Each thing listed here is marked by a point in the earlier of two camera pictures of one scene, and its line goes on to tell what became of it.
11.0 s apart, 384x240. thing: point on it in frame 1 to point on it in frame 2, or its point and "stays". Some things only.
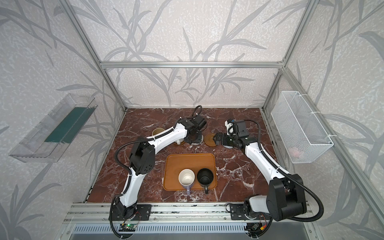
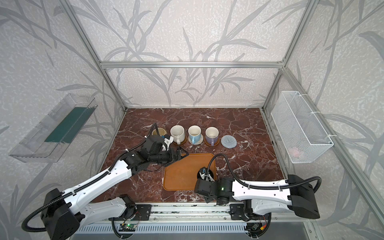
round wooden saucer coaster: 208,140 stays
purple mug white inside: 186,178 to 212,135
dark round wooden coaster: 181,143 stays
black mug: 205,177 stays
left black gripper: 193,137 to 169,154
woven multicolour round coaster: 199,143 stays
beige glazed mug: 157,131 stays
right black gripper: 223,139 to 205,174
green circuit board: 127,227 stays
